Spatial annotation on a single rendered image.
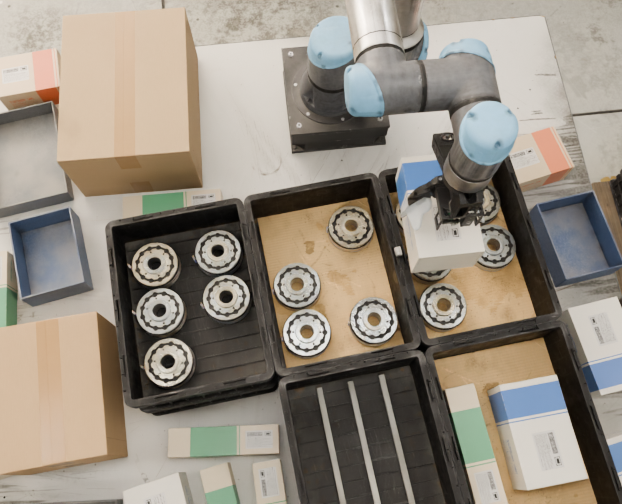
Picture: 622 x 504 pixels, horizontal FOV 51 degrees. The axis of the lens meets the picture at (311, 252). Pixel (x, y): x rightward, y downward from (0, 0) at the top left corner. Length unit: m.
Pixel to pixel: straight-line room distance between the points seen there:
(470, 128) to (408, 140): 0.86
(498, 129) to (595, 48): 2.10
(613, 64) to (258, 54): 1.60
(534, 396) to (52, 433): 0.97
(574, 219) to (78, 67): 1.27
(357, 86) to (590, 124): 1.93
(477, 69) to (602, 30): 2.10
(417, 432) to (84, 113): 1.03
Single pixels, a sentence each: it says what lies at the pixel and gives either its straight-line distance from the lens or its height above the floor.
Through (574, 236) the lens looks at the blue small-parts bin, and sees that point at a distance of 1.76.
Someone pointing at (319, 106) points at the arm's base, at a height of 0.84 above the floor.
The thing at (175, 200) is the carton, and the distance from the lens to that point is 1.63.
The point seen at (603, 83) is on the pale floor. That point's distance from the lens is 2.92.
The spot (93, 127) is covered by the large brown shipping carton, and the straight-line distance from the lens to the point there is 1.60.
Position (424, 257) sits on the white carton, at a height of 1.13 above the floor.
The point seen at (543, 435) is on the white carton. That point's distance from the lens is 1.39.
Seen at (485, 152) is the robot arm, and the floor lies 1.44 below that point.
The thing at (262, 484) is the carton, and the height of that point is 0.76.
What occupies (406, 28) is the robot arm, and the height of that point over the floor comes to 1.09.
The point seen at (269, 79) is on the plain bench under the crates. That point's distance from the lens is 1.84.
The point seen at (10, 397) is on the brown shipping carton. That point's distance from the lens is 1.50.
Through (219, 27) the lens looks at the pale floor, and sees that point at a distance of 2.85.
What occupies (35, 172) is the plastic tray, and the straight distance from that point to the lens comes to 1.83.
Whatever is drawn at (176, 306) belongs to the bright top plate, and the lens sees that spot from 1.44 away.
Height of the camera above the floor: 2.23
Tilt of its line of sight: 71 degrees down
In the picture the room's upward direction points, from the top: 1 degrees clockwise
